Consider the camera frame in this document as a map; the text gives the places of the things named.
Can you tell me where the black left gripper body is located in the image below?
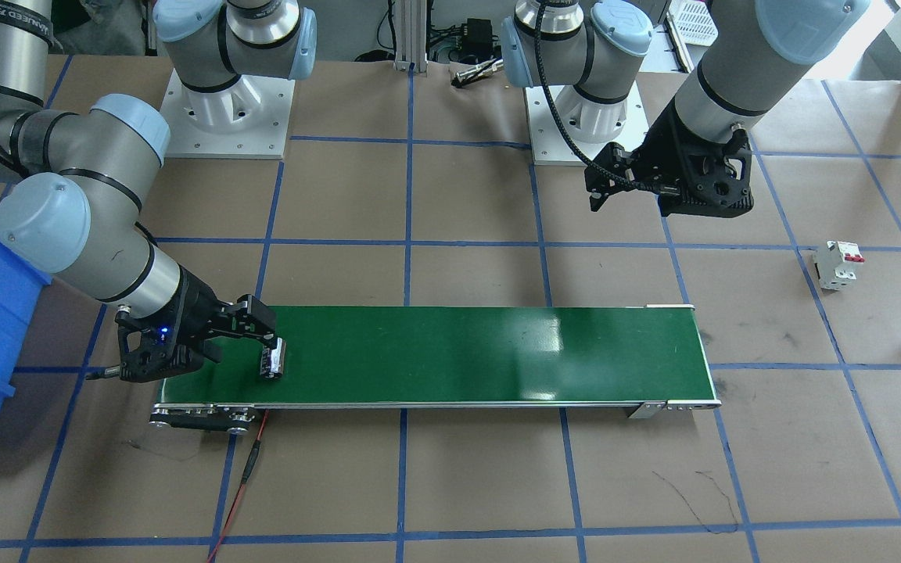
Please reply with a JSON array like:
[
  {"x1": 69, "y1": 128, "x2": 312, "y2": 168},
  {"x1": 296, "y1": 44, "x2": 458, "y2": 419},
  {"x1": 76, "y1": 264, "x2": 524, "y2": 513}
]
[{"x1": 641, "y1": 101, "x2": 755, "y2": 218}]

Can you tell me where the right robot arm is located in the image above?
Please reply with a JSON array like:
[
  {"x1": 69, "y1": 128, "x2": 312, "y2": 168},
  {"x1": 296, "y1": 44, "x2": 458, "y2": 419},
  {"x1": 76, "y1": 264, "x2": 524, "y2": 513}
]
[{"x1": 0, "y1": 1, "x2": 285, "y2": 382}]

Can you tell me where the black power adapter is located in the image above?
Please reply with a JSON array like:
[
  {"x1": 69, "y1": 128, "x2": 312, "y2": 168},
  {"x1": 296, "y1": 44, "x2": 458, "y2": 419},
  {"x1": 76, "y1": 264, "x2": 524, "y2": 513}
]
[{"x1": 460, "y1": 18, "x2": 496, "y2": 58}]

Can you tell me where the aluminium frame post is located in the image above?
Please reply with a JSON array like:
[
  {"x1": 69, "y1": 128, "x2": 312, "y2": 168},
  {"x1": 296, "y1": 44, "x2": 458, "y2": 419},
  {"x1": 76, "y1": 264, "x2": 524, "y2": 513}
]
[{"x1": 391, "y1": 0, "x2": 429, "y2": 74}]

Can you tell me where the red black conveyor cable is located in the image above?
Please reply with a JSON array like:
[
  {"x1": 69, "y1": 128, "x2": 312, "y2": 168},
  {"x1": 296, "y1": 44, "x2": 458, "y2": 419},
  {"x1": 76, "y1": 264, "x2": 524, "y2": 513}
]
[{"x1": 206, "y1": 408, "x2": 270, "y2": 563}]

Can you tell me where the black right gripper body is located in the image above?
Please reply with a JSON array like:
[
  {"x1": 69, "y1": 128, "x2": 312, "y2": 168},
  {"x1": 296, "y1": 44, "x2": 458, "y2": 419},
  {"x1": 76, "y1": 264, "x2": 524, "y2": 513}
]
[{"x1": 116, "y1": 267, "x2": 229, "y2": 382}]

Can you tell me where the brown cylindrical capacitor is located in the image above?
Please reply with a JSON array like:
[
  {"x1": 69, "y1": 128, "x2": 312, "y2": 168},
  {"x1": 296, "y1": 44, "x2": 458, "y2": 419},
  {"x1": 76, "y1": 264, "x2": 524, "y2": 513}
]
[{"x1": 260, "y1": 336, "x2": 286, "y2": 380}]

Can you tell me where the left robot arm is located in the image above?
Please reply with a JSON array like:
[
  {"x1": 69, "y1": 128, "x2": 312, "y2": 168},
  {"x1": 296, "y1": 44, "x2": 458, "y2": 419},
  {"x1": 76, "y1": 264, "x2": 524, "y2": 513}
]
[{"x1": 500, "y1": 1, "x2": 869, "y2": 218}]

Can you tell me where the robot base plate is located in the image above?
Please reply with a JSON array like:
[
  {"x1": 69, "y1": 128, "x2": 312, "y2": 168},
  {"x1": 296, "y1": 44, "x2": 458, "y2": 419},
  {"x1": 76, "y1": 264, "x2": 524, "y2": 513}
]
[
  {"x1": 160, "y1": 71, "x2": 296, "y2": 160},
  {"x1": 523, "y1": 82, "x2": 648, "y2": 167}
]

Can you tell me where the green conveyor belt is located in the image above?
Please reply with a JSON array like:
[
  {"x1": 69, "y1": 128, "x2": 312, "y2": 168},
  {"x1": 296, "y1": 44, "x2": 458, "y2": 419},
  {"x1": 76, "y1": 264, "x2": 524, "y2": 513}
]
[{"x1": 149, "y1": 304, "x2": 721, "y2": 434}]

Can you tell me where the white red circuit breaker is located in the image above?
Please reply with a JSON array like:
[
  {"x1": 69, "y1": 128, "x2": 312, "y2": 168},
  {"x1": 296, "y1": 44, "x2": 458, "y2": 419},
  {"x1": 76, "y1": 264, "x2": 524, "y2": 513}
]
[{"x1": 813, "y1": 240, "x2": 865, "y2": 291}]

